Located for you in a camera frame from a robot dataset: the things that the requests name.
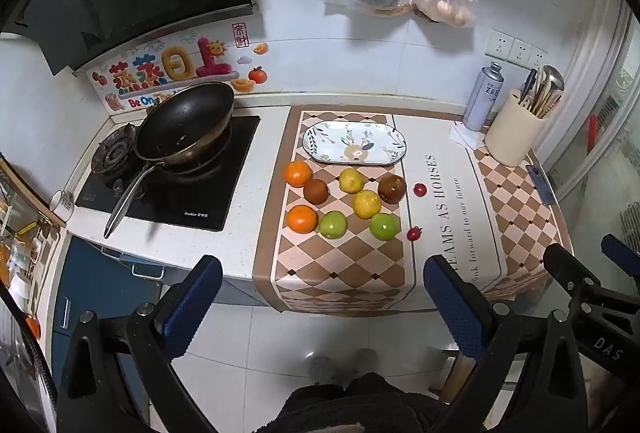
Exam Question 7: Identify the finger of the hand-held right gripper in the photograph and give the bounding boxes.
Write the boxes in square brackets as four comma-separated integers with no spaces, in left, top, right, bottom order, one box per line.
[543,243,640,340]
[601,233,640,270]

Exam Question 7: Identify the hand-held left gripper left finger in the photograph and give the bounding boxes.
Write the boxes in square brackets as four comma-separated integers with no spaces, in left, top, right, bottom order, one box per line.
[56,254,236,433]

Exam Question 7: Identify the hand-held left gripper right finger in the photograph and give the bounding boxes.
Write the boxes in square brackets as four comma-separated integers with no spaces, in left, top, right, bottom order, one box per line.
[423,254,601,433]

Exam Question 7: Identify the green apple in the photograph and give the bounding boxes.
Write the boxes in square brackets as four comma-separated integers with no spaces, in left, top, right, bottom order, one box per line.
[319,210,348,241]
[369,212,402,242]

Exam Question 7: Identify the dark red-brown apple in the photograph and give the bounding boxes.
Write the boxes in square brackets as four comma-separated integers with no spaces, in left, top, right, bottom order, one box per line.
[377,174,408,205]

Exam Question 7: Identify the yellow lemon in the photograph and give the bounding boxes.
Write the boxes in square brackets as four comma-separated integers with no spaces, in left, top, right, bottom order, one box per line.
[352,189,384,220]
[338,168,365,195]

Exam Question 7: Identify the orange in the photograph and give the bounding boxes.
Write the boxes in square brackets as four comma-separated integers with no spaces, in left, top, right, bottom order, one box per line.
[284,161,314,189]
[286,204,319,234]

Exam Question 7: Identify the brown-red tomato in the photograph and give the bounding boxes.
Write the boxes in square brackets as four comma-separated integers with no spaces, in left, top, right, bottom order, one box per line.
[303,178,330,205]

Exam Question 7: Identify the oval patterned ceramic plate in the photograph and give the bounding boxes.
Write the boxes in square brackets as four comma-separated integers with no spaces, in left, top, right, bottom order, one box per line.
[301,120,408,166]

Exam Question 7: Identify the wooden stool leg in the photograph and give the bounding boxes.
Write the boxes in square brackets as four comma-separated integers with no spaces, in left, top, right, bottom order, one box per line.
[439,353,477,406]

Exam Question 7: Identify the blue cabinet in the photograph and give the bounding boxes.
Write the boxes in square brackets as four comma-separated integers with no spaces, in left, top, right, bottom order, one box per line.
[49,235,168,394]

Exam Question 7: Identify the grey slipper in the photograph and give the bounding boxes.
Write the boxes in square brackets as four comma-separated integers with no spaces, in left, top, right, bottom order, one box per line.
[306,355,346,386]
[350,348,379,380]

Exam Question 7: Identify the checkered brown table mat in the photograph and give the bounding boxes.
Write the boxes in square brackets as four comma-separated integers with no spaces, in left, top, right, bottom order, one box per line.
[251,104,576,314]

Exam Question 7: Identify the black glass gas stove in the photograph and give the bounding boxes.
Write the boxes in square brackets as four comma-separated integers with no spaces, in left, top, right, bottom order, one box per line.
[75,114,262,233]

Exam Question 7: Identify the glass sliding door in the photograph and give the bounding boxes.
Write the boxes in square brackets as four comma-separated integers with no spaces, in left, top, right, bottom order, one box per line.
[544,0,640,274]

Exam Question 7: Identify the cream utensil holder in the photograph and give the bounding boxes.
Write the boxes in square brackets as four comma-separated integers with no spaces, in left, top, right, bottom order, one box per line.
[484,88,551,168]

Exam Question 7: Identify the person's dark fleece clothing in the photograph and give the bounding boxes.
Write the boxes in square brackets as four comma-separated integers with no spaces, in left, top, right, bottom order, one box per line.
[249,373,453,433]

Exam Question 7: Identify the white folded paper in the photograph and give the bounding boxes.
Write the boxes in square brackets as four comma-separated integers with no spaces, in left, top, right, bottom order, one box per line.
[447,122,486,149]

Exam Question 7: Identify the white cup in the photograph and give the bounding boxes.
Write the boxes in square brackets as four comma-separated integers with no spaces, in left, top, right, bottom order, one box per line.
[49,190,75,220]

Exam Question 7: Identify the bundle of chopsticks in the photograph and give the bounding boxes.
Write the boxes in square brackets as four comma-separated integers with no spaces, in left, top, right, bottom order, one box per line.
[519,86,562,119]

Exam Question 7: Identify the cluttered side shelf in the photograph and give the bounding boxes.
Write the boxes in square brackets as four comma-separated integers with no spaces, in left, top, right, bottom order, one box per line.
[0,152,67,394]

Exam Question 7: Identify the metal spoons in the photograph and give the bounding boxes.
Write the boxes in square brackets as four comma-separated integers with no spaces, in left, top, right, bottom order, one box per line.
[541,64,565,106]

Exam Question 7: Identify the grey spray can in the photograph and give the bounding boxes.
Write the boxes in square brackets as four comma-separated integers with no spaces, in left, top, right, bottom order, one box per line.
[462,62,504,132]

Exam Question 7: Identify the black wok with metal handle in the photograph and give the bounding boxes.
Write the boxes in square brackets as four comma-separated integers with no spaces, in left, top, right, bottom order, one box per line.
[103,82,235,239]

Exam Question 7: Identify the black-handled utensil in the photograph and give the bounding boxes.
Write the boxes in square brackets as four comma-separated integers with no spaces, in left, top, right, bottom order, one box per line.
[522,68,538,105]

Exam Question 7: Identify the colourful wall sticker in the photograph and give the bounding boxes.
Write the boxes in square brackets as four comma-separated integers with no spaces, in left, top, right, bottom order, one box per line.
[90,20,271,115]

